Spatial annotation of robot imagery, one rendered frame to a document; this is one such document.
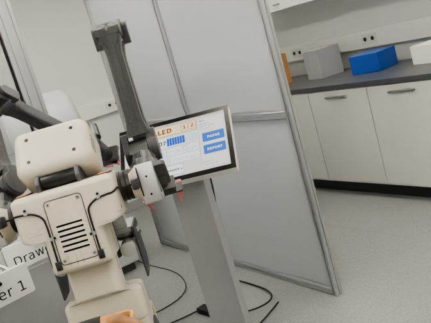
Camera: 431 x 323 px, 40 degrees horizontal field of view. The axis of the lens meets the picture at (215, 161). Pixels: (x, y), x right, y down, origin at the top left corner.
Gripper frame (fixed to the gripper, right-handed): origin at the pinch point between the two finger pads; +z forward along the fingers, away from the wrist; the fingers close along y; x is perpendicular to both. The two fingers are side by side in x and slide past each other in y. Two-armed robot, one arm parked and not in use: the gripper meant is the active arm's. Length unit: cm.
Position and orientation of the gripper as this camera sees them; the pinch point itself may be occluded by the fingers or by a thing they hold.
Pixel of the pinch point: (115, 163)
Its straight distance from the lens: 248.8
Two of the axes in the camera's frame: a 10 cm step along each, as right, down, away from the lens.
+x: 1.4, 8.9, -4.4
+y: -9.5, 2.5, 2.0
